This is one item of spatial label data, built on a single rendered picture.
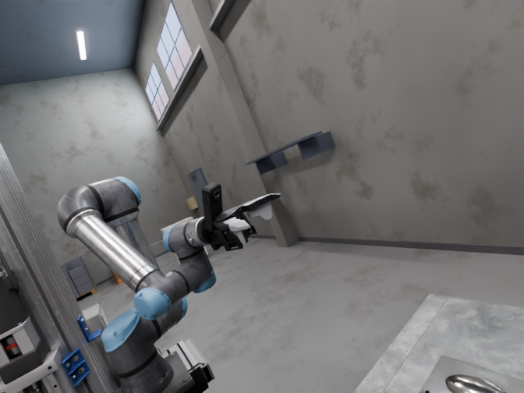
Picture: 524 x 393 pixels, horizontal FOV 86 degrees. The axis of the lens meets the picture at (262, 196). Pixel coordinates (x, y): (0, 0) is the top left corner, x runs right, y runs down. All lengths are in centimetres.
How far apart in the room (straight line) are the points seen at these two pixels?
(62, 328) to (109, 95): 1009
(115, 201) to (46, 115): 980
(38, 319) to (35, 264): 16
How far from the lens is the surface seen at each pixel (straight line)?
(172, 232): 79
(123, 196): 98
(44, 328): 115
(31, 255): 112
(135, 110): 1084
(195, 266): 78
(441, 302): 134
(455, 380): 97
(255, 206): 67
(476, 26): 297
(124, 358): 99
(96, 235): 84
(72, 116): 1068
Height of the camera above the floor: 154
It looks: 6 degrees down
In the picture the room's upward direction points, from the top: 22 degrees counter-clockwise
